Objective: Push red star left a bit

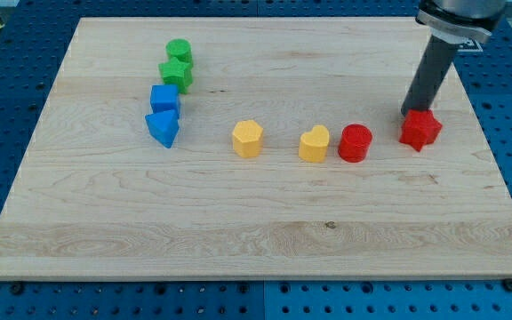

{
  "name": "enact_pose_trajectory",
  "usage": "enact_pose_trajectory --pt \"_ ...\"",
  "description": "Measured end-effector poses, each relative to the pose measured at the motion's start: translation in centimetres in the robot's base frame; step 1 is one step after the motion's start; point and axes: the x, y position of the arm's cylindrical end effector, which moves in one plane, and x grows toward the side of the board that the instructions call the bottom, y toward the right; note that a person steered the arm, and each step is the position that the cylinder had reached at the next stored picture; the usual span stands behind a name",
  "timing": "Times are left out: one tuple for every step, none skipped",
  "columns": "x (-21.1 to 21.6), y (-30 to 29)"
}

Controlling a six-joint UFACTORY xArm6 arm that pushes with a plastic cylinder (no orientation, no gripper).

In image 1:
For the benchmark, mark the blue triangle block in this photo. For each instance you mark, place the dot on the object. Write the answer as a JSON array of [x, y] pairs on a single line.
[[163, 126]]

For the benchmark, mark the wooden board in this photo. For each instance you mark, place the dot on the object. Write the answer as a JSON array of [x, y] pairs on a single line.
[[97, 198]]

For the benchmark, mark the black bolt right front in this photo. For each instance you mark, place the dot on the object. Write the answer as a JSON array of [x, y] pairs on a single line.
[[507, 284]]

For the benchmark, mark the green star block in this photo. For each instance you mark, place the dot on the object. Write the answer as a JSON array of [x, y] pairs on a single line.
[[175, 71]]

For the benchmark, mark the red star block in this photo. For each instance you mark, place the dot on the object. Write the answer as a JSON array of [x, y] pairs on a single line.
[[420, 128]]

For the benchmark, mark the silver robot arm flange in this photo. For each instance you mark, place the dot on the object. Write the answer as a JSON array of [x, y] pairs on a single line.
[[472, 19]]

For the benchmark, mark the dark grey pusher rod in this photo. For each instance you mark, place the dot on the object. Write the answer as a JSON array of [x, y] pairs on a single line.
[[434, 65]]

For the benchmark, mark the black bolt left front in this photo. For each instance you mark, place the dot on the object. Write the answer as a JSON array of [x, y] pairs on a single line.
[[16, 288]]

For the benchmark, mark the yellow hexagon block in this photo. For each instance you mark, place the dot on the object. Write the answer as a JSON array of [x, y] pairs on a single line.
[[247, 138]]

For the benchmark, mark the black bolt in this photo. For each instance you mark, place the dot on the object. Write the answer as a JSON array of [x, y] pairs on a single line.
[[507, 284], [16, 288]]

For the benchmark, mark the yellow heart block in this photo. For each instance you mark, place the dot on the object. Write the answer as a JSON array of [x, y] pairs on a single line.
[[314, 144]]

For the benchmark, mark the white fiducial marker tag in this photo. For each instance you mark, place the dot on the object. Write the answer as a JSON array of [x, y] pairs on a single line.
[[470, 45]]

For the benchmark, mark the blue cube block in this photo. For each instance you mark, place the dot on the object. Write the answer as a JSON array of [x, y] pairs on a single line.
[[164, 97]]

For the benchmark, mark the green cylinder block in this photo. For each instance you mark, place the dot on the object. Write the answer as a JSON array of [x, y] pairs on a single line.
[[180, 49]]

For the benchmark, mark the red cylinder block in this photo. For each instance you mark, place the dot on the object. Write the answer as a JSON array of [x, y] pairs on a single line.
[[354, 144]]

